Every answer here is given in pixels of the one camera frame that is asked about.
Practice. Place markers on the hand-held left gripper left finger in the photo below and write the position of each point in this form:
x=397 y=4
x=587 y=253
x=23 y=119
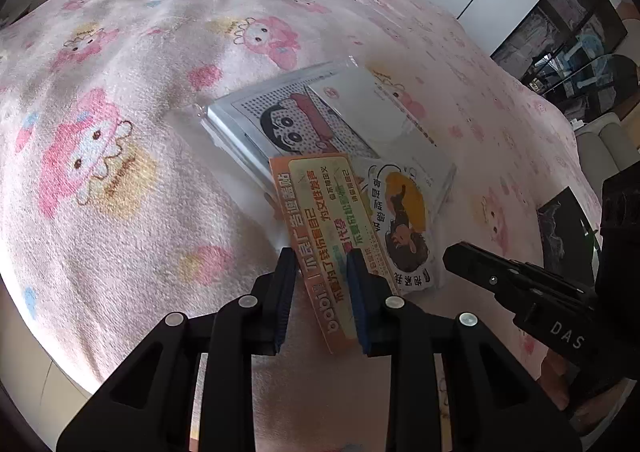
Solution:
x=282 y=304

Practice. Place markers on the grey padded headboard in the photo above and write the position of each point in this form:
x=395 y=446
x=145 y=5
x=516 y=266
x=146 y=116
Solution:
x=595 y=147

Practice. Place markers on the white card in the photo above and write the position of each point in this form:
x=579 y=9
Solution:
x=360 y=112

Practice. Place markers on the clear bag with cartoon face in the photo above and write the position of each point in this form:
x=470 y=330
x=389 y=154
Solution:
x=280 y=125

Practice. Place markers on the black cardboard box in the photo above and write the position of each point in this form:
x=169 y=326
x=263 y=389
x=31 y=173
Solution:
x=565 y=227

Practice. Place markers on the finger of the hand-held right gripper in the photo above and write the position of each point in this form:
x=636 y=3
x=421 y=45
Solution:
x=495 y=277

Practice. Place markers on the pink printed blanket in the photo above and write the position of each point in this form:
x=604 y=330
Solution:
x=125 y=57

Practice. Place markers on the person's right hand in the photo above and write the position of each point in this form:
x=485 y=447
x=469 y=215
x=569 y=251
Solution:
x=554 y=382

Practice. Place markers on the orange sticker pack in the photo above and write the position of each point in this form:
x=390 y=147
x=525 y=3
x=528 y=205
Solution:
x=320 y=212

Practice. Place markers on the glass door display cabinet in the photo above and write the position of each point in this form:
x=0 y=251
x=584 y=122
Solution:
x=565 y=32

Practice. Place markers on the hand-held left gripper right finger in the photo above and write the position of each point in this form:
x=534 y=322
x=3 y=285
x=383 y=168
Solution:
x=357 y=304

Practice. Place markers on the cartoon girl sticker pack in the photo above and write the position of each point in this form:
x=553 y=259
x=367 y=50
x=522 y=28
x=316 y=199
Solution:
x=405 y=222

